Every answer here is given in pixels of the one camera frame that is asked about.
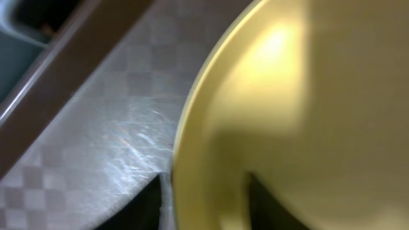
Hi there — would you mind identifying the grey plastic dish rack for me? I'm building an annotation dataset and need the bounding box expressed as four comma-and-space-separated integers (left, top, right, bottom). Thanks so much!
0, 0, 81, 105

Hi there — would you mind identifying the yellow plate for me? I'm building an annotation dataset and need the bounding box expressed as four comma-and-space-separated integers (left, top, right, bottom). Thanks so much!
172, 0, 408, 229

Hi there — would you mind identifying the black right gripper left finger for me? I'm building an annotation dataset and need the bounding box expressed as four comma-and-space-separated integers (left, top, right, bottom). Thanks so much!
95, 175, 162, 230

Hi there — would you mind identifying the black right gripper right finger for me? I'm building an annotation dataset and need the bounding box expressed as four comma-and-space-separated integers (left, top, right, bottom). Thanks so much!
247, 174, 309, 230

